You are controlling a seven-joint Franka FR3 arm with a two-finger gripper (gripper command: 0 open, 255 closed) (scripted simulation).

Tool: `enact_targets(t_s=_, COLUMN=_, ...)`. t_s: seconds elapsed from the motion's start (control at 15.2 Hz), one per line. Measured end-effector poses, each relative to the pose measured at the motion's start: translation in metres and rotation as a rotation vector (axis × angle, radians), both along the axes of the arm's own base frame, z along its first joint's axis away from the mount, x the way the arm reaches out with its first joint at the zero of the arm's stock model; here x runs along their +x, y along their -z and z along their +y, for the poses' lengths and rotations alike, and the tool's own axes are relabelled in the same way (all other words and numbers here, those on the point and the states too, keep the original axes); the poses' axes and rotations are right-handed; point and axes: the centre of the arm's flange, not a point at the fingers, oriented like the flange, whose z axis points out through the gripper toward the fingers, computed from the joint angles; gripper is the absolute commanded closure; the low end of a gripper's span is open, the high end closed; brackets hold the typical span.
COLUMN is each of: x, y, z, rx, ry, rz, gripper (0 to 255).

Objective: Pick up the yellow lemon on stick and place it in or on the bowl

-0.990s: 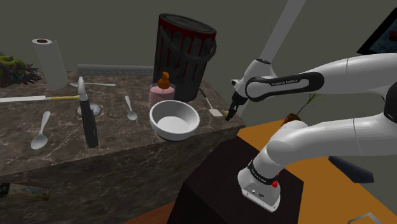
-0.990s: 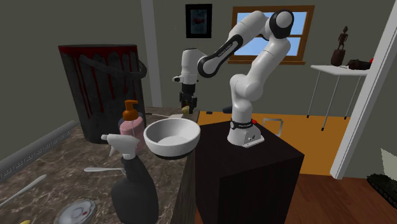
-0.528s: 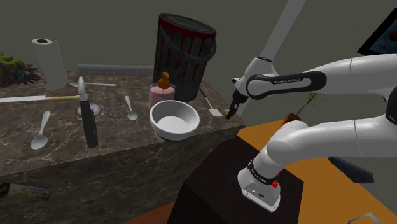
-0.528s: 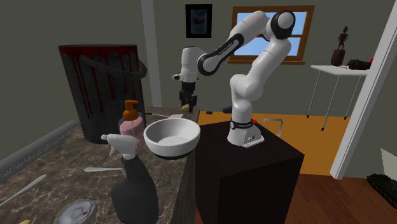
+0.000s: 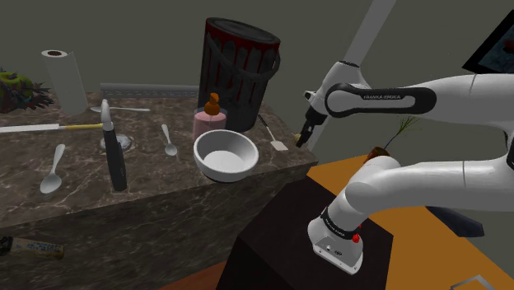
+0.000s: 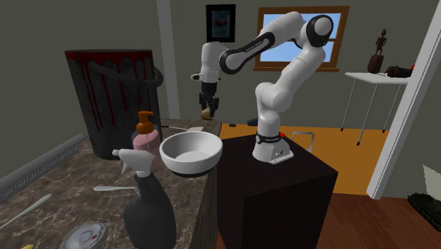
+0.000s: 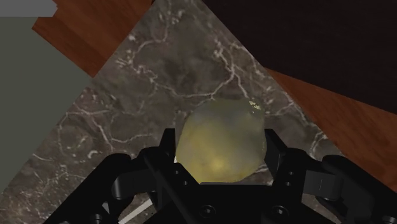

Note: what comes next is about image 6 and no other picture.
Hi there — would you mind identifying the pink soap dispenser orange pump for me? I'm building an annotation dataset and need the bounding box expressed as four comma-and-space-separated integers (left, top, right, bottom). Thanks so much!
131, 110, 163, 170

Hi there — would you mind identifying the black bucket with red drips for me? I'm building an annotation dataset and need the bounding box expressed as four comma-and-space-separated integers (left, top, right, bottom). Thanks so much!
64, 49, 165, 161

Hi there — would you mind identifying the white spoon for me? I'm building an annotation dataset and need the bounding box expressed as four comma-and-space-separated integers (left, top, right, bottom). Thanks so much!
93, 185, 141, 193

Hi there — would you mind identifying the long white utensil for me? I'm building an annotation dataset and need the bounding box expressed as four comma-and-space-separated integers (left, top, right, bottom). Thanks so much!
0, 193, 53, 231

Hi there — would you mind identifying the white bowl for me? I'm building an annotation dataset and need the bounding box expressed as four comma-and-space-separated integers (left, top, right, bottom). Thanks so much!
159, 131, 224, 178

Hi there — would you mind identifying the wooden framed window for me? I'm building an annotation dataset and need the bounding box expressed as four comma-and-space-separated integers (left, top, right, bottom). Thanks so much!
253, 5, 351, 73

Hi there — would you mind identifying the black spray bottle white trigger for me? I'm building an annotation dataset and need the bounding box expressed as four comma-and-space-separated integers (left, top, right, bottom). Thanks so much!
112, 149, 177, 249

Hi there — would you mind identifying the dark robot stand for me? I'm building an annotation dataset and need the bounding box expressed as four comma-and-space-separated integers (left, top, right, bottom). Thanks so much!
216, 132, 339, 249

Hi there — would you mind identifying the black framed wall picture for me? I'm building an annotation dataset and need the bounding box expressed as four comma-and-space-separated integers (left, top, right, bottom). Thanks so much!
205, 4, 237, 44

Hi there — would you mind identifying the white side table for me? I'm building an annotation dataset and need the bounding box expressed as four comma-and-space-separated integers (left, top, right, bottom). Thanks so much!
340, 28, 416, 146

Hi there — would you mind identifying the silver frame on floor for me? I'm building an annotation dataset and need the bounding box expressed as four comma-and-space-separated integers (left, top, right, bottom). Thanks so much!
291, 131, 315, 153

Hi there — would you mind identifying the dark green tracked toy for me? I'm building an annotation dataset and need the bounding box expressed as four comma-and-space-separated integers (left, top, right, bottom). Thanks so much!
407, 192, 441, 233

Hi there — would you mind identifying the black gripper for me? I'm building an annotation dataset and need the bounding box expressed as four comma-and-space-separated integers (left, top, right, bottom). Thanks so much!
199, 81, 221, 118

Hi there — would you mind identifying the silver knife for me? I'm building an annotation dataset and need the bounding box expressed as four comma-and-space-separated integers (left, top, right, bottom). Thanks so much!
161, 125, 205, 133

